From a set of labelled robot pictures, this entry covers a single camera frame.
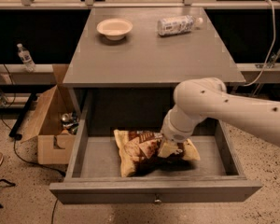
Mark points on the upright small water bottle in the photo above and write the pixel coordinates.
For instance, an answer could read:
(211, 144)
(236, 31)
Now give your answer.
(26, 58)

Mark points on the metal cans in box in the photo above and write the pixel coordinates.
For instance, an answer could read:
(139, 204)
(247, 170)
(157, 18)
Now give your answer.
(69, 123)

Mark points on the lying plastic water bottle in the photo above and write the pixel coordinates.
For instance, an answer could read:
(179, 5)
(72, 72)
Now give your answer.
(178, 25)

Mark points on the grey cabinet counter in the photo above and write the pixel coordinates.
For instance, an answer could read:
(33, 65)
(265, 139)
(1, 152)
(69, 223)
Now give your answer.
(145, 59)

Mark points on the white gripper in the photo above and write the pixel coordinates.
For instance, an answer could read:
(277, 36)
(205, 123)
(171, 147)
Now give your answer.
(174, 132)

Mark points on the open cardboard box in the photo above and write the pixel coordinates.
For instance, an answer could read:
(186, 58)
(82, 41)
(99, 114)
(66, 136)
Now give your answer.
(54, 144)

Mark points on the brown sea salt chip bag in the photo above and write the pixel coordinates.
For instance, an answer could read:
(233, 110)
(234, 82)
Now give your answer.
(138, 151)

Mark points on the white paper bowl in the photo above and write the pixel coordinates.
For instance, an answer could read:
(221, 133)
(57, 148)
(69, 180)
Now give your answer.
(114, 29)

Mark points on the grey wall rail shelf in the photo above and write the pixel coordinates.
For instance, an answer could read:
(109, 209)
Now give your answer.
(17, 74)

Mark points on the open grey top drawer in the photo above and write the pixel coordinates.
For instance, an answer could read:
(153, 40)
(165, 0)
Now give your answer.
(93, 174)

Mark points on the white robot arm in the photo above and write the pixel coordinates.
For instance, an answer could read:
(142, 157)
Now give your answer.
(199, 99)

